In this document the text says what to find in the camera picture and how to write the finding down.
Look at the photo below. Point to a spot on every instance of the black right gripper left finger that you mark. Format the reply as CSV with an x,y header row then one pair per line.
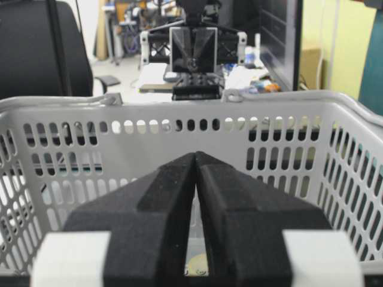
x,y
136,235

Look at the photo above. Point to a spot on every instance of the cardboard box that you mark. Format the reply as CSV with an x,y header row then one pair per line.
x,y
310,70

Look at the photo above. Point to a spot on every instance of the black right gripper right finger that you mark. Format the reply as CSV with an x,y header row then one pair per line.
x,y
258,235

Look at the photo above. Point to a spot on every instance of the black office chair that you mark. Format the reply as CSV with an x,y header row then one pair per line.
x,y
43,52

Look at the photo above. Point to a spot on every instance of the grey plastic shopping basket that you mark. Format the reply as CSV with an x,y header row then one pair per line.
x,y
60,152

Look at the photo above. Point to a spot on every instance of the black computer monitor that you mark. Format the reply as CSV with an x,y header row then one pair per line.
x,y
280,41

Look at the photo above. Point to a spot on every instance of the white book on desk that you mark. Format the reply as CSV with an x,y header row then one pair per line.
x,y
151,79

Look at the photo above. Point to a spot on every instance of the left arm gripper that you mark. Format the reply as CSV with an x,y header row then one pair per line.
x,y
195,53

